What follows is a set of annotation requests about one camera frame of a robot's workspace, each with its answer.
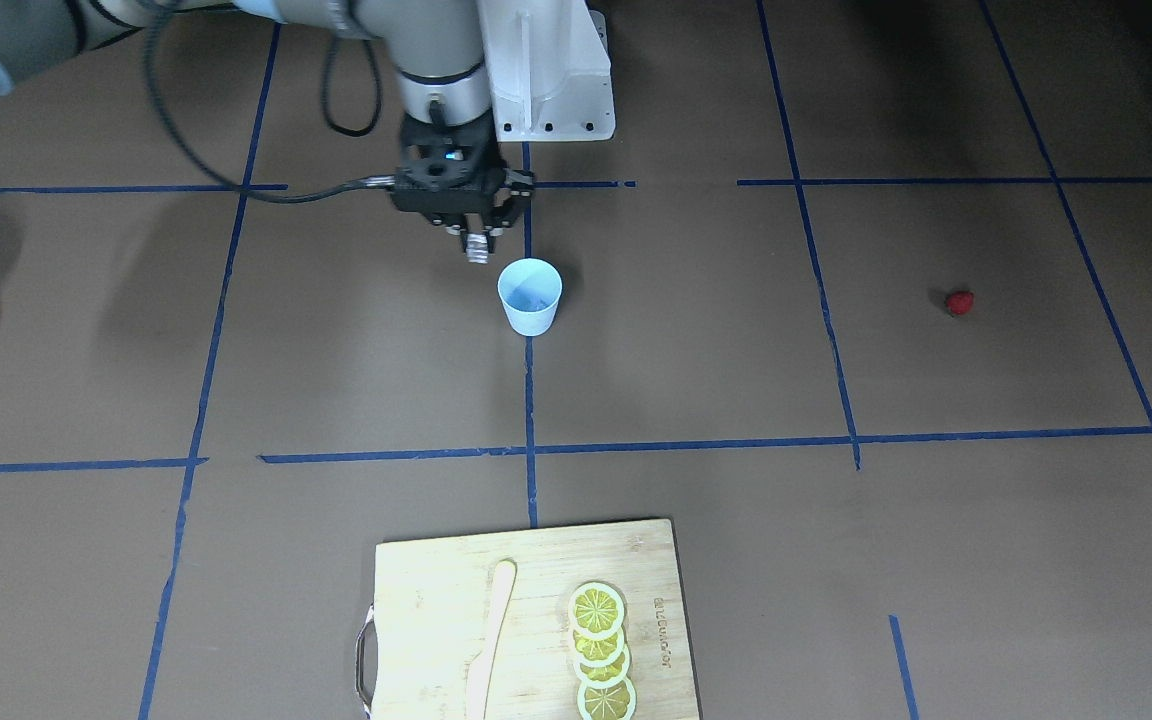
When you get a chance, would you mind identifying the blue tape line crosswise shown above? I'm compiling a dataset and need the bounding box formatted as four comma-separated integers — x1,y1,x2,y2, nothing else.
259,425,1152,465

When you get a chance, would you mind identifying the clear ice cube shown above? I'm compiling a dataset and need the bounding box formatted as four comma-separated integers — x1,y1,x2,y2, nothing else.
463,233,492,264

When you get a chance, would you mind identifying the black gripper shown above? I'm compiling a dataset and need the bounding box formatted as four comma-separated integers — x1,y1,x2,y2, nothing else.
391,111,535,243

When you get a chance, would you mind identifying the black braided cable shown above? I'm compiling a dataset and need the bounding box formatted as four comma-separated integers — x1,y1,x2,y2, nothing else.
141,0,399,205

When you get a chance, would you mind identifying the light blue plastic cup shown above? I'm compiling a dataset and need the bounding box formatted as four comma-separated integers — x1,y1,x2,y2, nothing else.
495,258,563,338

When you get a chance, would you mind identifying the lemon slice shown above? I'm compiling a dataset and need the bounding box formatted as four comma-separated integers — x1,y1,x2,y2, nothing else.
566,579,626,641
573,647,632,689
570,629,626,667
576,679,637,720

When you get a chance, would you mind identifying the red strawberry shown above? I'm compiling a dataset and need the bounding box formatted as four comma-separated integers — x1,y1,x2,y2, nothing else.
943,290,977,316

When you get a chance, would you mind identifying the wooden cutting board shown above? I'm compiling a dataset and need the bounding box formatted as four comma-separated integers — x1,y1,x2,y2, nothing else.
356,520,702,719

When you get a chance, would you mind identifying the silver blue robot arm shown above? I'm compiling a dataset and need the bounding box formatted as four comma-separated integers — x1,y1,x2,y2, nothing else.
0,1,535,263

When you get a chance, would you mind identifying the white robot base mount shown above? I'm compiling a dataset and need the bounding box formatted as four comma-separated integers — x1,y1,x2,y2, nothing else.
477,1,616,143

